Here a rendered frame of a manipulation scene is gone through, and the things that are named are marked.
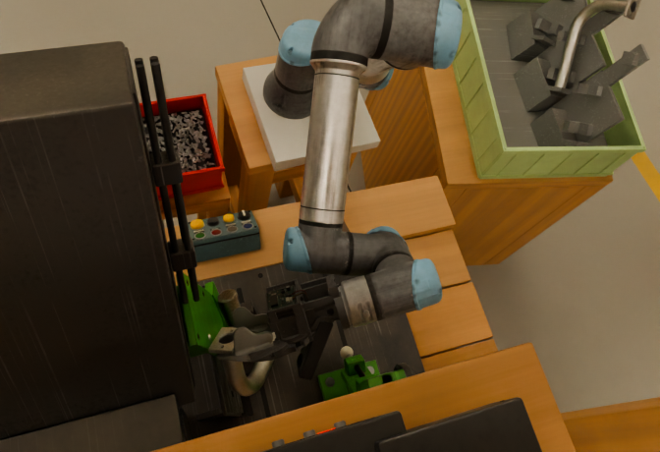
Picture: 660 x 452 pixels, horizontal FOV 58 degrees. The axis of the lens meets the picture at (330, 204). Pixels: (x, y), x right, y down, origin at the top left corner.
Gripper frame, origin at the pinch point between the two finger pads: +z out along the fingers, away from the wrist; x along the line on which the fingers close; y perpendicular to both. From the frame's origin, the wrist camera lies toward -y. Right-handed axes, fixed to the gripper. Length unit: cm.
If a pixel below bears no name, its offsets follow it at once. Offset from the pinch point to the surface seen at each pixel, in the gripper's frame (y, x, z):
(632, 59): 9, -58, -104
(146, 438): -2.1, 12.1, 12.2
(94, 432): 0.9, 11.4, 18.8
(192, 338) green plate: 6.8, 4.2, 3.1
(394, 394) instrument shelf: 10.4, 30.4, -22.6
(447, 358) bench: -37, -25, -39
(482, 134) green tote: -5, -70, -69
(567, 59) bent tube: 8, -75, -96
